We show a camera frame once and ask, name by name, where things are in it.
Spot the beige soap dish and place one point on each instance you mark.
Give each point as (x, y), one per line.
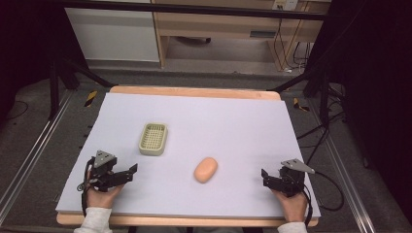
(153, 139)

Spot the person's left hand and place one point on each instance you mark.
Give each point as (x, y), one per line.
(103, 197)

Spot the white table mat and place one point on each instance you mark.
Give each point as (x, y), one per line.
(207, 129)

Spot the wooden table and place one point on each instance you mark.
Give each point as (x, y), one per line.
(194, 92)

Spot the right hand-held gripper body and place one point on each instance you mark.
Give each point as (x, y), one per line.
(291, 181)

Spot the metal floor rail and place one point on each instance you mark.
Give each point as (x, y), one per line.
(30, 152)
(348, 181)

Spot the person's right hand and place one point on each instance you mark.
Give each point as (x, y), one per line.
(294, 207)

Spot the yellow black striped tape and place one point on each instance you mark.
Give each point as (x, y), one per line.
(300, 105)
(91, 98)

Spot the black horizontal frame bar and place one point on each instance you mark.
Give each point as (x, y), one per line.
(194, 9)

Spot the wooden desk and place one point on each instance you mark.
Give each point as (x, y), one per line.
(220, 24)

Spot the black metal stand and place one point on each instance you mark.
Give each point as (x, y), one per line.
(320, 84)
(55, 87)

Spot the white cabinet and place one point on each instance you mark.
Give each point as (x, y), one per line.
(113, 35)

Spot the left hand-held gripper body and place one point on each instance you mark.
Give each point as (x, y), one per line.
(103, 174)

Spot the white wall socket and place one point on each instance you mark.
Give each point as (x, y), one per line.
(285, 4)

